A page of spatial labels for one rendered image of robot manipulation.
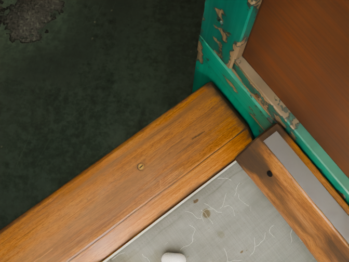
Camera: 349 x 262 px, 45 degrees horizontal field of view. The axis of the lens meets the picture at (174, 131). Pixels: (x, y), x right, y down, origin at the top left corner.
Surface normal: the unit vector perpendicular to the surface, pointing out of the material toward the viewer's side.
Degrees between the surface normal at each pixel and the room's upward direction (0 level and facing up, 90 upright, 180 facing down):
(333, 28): 90
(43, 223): 0
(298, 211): 67
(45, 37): 0
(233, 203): 0
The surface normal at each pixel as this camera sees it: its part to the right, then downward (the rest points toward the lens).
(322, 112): -0.80, 0.58
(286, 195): -0.73, 0.44
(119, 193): 0.00, -0.27
